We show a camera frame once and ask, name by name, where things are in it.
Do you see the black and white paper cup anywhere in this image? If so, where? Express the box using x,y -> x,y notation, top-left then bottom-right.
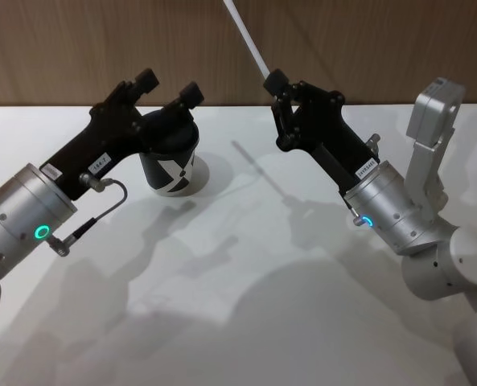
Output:
135,111 -> 202,198

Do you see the white plastic straw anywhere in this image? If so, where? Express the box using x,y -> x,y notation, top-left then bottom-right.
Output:
221,0 -> 272,81

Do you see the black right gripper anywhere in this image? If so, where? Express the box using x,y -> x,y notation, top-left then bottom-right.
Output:
263,68 -> 380,193

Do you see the thin dark gripper cable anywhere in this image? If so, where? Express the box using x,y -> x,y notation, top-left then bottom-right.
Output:
48,172 -> 129,257

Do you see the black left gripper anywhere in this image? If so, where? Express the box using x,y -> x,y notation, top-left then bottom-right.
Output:
39,68 -> 206,201

